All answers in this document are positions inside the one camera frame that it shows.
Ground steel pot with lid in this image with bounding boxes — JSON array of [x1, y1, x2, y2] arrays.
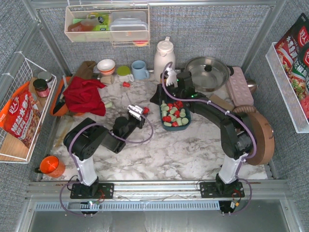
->
[[184, 57, 234, 92]]

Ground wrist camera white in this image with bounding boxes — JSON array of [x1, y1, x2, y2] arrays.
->
[[127, 105, 144, 121], [166, 68, 178, 87]]

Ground silver lid jar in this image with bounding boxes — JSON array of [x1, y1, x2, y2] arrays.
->
[[37, 71, 53, 88]]

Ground white thermos jug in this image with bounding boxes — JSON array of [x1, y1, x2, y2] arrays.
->
[[154, 36, 176, 82]]

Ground teal storage basket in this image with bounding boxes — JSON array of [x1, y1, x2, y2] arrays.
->
[[159, 99, 192, 131]]

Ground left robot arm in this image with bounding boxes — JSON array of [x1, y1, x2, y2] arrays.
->
[[63, 113, 145, 187]]

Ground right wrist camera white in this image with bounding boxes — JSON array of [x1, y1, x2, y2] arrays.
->
[[166, 68, 178, 87]]

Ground round wooden board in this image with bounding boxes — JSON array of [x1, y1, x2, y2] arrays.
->
[[247, 113, 275, 166]]

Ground green capsule mid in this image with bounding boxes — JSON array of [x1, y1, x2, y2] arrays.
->
[[179, 109, 186, 118]]

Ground green lid white cup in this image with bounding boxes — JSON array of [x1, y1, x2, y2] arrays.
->
[[116, 66, 134, 83]]

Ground clear plastic containers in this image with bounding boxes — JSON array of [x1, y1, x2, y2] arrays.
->
[[109, 11, 148, 41]]

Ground dark lid jar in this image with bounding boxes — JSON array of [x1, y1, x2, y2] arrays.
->
[[33, 79, 50, 98]]

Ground red cloth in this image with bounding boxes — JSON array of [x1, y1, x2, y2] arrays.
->
[[63, 76, 106, 116]]

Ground red capsule cluster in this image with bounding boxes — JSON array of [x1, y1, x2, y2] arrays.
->
[[174, 101, 183, 109], [162, 116, 172, 122], [174, 110, 180, 118]]

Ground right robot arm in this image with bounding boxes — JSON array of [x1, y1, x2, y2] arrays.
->
[[150, 69, 257, 195]]

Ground brown cloth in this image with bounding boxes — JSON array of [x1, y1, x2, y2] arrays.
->
[[75, 61, 97, 80]]

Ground orange tray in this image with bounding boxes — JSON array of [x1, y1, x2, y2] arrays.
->
[[49, 79, 69, 116]]

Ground blue mug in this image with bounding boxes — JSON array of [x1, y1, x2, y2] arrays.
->
[[131, 60, 150, 80]]

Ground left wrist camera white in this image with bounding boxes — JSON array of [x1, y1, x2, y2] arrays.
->
[[127, 105, 144, 121]]

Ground right white rack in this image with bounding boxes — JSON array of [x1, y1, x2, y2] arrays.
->
[[265, 42, 309, 133]]

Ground pink egg tray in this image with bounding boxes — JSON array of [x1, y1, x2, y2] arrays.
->
[[226, 66, 254, 107]]

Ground wall wire basket top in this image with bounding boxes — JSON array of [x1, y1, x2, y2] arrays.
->
[[64, 3, 150, 47]]

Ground glass spice jar lying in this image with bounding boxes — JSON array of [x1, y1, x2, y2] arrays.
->
[[100, 75, 114, 85]]

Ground orange cup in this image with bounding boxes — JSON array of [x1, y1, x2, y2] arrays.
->
[[39, 156, 65, 178]]

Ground cork mat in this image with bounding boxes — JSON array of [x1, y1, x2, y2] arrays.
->
[[209, 94, 235, 111]]

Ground white orange bowl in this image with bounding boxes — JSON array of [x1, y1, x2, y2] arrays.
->
[[97, 59, 115, 75]]

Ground red capsule cluster front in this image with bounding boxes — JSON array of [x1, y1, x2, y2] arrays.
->
[[162, 116, 172, 122]]

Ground red capsule back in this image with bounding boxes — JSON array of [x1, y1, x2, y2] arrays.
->
[[122, 82, 131, 87]]

